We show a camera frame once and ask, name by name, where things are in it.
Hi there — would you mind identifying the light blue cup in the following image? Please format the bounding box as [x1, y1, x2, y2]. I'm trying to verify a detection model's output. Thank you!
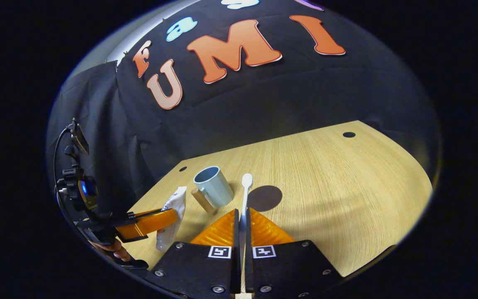
[190, 166, 235, 215]

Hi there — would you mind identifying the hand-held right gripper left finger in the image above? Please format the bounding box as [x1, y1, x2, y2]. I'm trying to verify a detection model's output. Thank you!
[146, 209, 242, 299]

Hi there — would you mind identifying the wooden desktop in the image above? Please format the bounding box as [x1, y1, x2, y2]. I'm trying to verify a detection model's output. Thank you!
[123, 120, 434, 299]

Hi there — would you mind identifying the dark brown round coaster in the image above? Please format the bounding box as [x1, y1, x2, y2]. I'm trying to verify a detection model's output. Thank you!
[247, 185, 283, 212]

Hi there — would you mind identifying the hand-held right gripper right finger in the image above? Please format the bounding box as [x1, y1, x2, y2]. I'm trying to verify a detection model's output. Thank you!
[245, 208, 343, 299]

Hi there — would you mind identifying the white toothpaste tube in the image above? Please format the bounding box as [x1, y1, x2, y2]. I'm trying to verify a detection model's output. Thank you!
[156, 186, 188, 252]

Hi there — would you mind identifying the white toothbrush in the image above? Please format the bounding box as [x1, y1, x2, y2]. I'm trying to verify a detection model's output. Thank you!
[239, 173, 254, 245]

